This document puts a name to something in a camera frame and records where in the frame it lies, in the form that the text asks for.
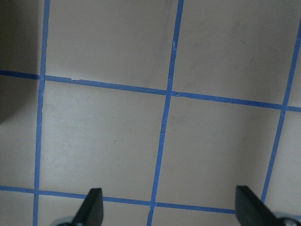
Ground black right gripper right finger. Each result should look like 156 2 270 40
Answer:
235 186 277 226

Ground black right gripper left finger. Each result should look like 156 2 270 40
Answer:
71 188 104 226

